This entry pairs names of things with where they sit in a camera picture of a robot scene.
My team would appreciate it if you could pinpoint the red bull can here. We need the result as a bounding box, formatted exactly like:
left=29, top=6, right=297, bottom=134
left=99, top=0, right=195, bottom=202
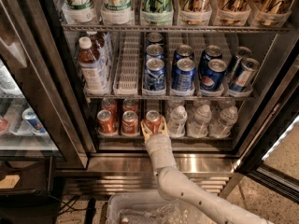
left=227, top=47, right=251, bottom=79
left=229, top=58, right=260, bottom=92

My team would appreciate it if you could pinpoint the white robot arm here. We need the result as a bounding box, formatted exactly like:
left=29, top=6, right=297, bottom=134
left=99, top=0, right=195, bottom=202
left=140, top=118, right=274, bottom=224

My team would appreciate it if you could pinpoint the blue can middle left column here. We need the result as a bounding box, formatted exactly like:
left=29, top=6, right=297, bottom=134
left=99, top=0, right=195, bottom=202
left=146, top=44, right=164, bottom=60

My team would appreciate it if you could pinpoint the glass fridge door left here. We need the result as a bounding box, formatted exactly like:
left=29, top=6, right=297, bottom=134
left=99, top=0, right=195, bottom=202
left=0, top=0, right=93, bottom=171

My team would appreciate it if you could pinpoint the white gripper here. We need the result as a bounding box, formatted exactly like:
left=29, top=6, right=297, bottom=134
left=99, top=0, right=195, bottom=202
left=140, top=116, right=173, bottom=159

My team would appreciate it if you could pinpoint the blue pepsi can column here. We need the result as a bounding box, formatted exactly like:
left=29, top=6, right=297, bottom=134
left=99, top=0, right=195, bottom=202
left=172, top=58, right=196, bottom=91
left=200, top=59, right=227, bottom=91

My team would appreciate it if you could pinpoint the black cable on floor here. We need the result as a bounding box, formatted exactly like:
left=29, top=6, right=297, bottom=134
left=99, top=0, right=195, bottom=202
left=46, top=193, right=82, bottom=217

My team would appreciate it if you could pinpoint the can behind left glass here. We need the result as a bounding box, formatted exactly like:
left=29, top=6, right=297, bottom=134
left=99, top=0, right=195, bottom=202
left=22, top=108, right=46, bottom=133

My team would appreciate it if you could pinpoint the blue pepsi can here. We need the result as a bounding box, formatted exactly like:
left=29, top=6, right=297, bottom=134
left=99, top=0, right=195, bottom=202
left=199, top=45, right=222, bottom=77
left=172, top=44, right=194, bottom=69

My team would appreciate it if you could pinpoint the brown tea bottle back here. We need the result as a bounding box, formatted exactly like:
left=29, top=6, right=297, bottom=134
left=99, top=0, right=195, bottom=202
left=87, top=31, right=113, bottom=77

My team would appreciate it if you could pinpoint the clear water bottle left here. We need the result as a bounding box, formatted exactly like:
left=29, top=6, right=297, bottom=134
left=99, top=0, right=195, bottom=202
left=167, top=105, right=188, bottom=137

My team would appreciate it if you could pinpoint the brown tea bottle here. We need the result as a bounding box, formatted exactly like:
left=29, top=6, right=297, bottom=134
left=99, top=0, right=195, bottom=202
left=78, top=36, right=107, bottom=94
left=87, top=31, right=113, bottom=77

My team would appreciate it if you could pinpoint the gold can top right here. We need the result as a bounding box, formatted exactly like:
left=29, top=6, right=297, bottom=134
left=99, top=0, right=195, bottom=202
left=258, top=0, right=293, bottom=26

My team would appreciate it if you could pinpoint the blue can rear left column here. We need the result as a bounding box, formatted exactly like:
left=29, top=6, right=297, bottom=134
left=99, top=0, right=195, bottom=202
left=146, top=32, right=164, bottom=46

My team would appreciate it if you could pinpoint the clear water bottle right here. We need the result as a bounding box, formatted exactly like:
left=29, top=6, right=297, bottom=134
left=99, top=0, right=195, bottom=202
left=209, top=105, right=238, bottom=139

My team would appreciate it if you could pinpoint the clear plastic bin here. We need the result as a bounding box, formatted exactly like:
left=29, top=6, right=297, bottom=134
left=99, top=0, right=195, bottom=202
left=106, top=190, right=210, bottom=224

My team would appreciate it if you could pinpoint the clear water bottle middle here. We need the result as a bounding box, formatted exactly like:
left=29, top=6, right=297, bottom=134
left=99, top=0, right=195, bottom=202
left=188, top=105, right=212, bottom=138

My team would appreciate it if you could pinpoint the clear water bottle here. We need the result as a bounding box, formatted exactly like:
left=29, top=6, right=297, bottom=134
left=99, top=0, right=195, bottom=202
left=167, top=105, right=188, bottom=137
left=209, top=105, right=238, bottom=139
left=188, top=105, right=212, bottom=138

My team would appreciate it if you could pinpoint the red bull can back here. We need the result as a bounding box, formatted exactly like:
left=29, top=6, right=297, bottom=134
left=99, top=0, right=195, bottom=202
left=227, top=47, right=251, bottom=79

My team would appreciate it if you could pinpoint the red bull can front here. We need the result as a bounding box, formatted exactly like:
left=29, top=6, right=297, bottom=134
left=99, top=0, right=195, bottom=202
left=229, top=58, right=260, bottom=92

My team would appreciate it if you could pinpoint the red coke can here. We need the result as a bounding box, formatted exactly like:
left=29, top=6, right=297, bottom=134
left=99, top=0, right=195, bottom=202
left=122, top=99, right=138, bottom=112
left=97, top=110, right=116, bottom=133
left=145, top=110, right=162, bottom=133
left=121, top=110, right=138, bottom=134
left=101, top=97, right=118, bottom=119

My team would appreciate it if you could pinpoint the brown tea bottle front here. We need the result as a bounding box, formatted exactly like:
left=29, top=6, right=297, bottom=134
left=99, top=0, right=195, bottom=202
left=78, top=36, right=107, bottom=94

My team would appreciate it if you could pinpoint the fridge door right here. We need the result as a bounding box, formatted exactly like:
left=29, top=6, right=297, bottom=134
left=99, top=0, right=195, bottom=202
left=235, top=56, right=299, bottom=203

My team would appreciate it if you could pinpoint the blue can front left column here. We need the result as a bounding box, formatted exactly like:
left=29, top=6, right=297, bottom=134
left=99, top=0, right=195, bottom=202
left=145, top=58, right=165, bottom=91

